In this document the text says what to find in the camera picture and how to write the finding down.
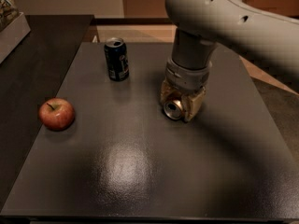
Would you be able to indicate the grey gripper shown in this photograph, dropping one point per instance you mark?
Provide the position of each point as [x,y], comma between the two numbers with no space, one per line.
[186,76]

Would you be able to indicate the orange soda can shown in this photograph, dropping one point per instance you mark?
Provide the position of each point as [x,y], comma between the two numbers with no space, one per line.
[174,109]

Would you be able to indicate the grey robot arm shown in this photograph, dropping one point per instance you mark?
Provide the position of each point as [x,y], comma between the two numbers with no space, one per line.
[268,40]

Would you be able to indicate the dark blue soda can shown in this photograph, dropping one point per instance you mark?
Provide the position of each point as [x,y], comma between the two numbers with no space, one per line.
[116,57]

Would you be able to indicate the red apple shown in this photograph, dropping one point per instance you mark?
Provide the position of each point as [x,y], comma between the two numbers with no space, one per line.
[56,114]

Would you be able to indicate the dark wooden side table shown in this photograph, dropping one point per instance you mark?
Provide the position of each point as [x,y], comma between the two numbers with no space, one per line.
[32,73]

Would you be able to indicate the grey box with snacks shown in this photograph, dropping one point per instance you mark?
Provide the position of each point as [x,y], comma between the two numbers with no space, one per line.
[14,27]

